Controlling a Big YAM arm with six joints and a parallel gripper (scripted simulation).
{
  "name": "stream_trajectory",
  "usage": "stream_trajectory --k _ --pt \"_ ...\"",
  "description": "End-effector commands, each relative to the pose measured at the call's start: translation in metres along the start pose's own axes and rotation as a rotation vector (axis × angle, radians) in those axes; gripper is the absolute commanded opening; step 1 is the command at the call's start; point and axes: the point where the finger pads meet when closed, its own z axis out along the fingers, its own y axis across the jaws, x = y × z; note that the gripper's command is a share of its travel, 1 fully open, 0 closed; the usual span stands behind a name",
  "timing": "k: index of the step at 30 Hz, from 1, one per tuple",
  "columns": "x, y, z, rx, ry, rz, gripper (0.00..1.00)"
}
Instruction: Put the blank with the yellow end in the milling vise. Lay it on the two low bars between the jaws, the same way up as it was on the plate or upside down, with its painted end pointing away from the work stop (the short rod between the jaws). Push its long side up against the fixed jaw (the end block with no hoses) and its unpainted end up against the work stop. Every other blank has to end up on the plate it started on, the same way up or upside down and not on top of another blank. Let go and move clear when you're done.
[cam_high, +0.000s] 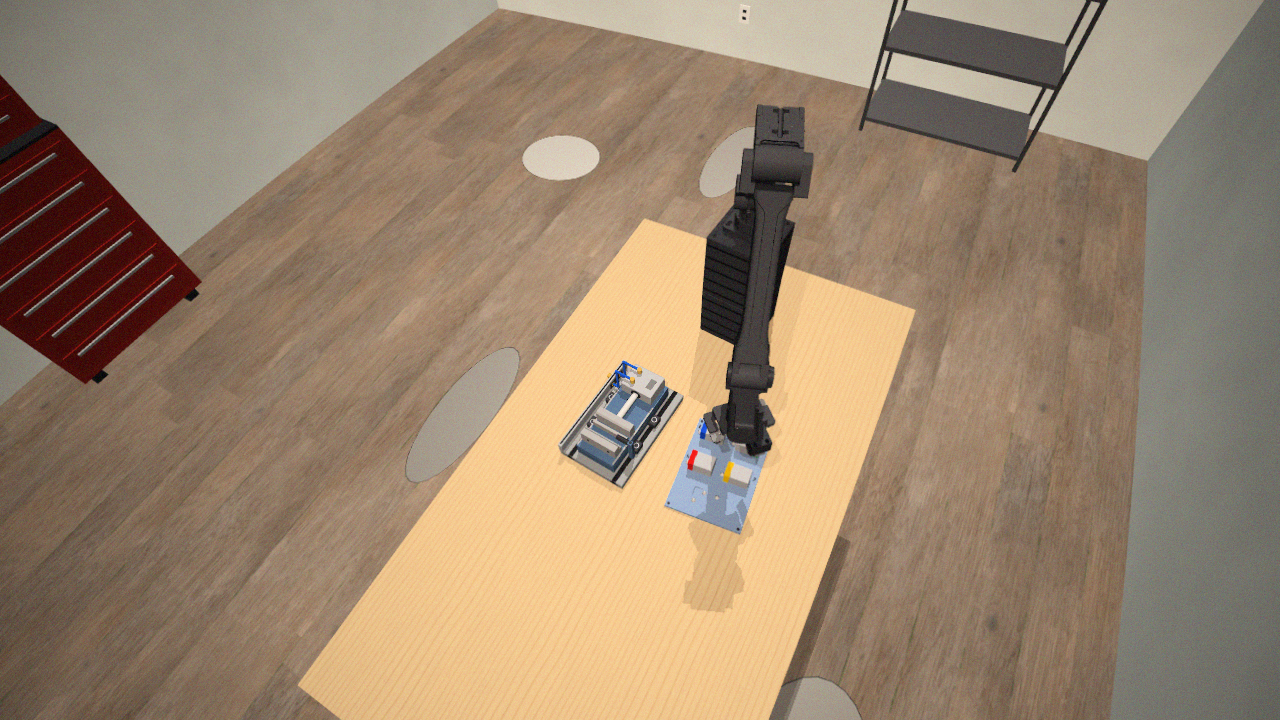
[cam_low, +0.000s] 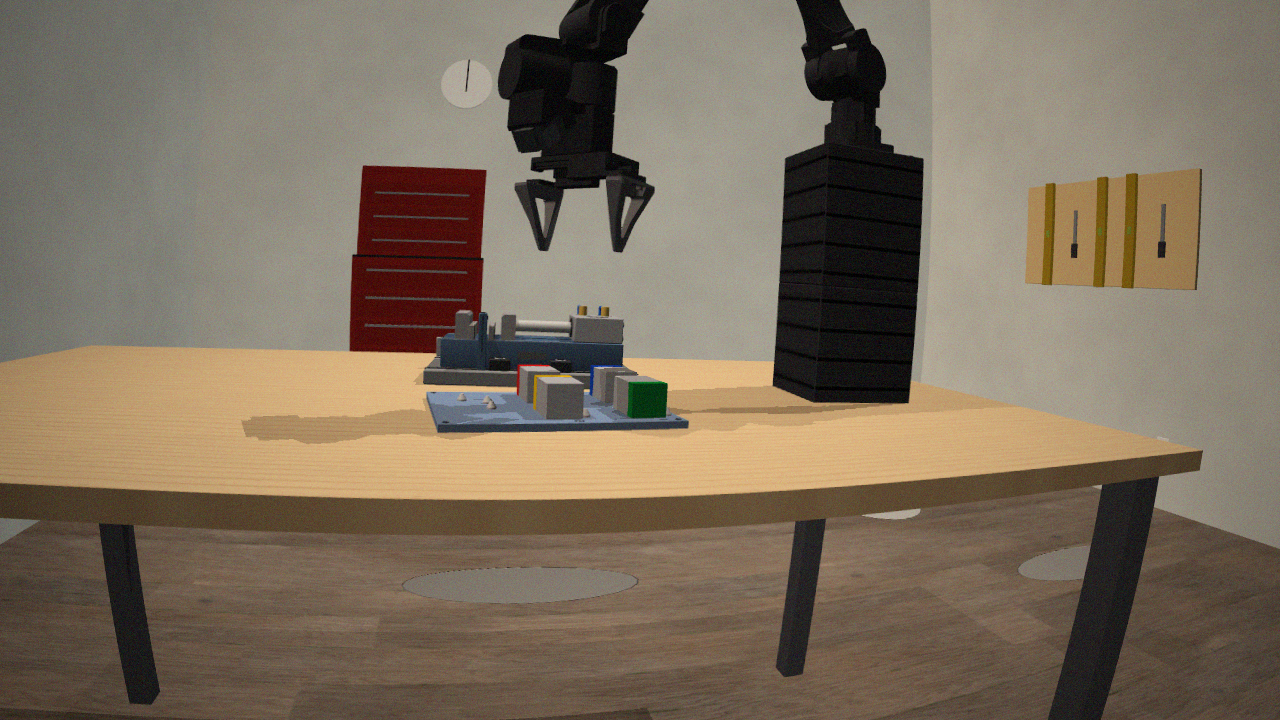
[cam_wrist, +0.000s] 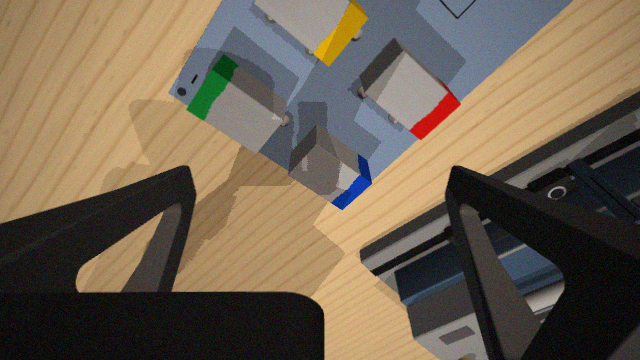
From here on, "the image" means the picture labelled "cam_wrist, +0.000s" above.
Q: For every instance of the grey block with green end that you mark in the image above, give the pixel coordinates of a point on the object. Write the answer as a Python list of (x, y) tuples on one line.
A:
[(239, 105)]

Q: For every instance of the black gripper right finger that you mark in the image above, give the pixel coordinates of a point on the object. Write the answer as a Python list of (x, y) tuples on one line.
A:
[(597, 316)]

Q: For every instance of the grey metal block with yellow end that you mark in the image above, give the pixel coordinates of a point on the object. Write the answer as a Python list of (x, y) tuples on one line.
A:
[(325, 27)]

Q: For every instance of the grey block with blue end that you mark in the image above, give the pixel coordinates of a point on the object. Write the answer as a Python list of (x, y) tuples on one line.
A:
[(329, 168)]

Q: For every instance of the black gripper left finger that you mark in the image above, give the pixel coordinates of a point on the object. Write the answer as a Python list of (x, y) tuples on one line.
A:
[(44, 252)]

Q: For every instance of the grey block with red end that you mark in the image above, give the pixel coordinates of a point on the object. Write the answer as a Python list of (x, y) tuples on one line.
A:
[(406, 89)]

